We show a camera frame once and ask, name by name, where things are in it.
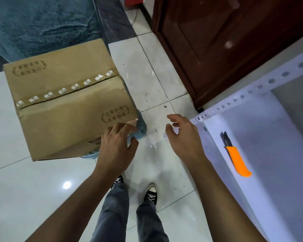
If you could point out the person's left hand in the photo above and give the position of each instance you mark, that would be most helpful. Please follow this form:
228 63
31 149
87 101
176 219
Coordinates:
116 151

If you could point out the person's right hand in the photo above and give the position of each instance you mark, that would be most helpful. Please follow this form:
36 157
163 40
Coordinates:
186 141

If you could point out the orange utility knife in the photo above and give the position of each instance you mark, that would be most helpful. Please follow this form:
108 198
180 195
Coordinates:
238 161

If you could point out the small printed brown carton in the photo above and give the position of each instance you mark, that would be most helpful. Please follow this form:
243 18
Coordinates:
65 98

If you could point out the white metal shelving rack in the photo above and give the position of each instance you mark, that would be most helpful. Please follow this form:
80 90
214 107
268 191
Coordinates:
272 148

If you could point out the person's right forearm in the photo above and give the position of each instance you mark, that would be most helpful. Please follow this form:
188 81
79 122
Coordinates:
227 204

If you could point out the person's left forearm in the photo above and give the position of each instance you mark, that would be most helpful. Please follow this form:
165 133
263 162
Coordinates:
70 211

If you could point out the person's grey trouser legs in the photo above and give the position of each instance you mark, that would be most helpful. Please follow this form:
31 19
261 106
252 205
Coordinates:
121 219

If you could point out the black and white sneaker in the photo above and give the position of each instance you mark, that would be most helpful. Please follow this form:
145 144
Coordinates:
151 194
117 181

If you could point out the dark wooden door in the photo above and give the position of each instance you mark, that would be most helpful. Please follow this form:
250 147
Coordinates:
227 37

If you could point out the teal fabric chair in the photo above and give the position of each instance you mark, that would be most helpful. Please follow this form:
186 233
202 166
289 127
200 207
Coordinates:
40 25

